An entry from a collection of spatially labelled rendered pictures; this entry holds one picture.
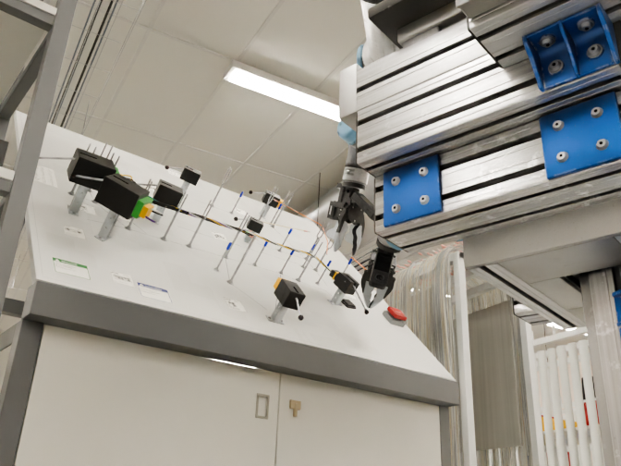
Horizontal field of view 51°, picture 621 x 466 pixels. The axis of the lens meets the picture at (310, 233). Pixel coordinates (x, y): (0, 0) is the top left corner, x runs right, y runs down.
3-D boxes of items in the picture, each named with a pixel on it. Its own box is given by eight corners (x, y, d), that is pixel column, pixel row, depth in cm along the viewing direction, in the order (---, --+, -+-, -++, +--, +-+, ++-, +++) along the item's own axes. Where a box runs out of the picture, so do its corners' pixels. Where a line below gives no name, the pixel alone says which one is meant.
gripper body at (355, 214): (342, 224, 202) (349, 186, 203) (363, 226, 196) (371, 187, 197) (325, 219, 197) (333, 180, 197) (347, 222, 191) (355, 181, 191)
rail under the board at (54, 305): (460, 405, 184) (458, 382, 186) (29, 313, 119) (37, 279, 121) (444, 407, 188) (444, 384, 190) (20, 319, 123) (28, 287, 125)
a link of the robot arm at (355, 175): (374, 173, 197) (357, 166, 191) (371, 188, 197) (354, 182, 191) (355, 172, 202) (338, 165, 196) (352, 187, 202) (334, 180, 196)
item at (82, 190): (17, 187, 154) (40, 133, 150) (90, 211, 163) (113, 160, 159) (17, 199, 148) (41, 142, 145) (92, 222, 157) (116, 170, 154)
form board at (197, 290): (31, 286, 123) (35, 278, 122) (13, 115, 204) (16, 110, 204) (452, 386, 188) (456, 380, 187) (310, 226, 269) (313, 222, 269)
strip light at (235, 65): (389, 126, 489) (389, 118, 491) (232, 67, 433) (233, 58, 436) (376, 136, 502) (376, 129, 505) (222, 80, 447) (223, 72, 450)
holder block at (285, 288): (280, 340, 152) (300, 305, 150) (262, 311, 162) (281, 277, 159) (296, 344, 154) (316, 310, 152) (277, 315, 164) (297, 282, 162)
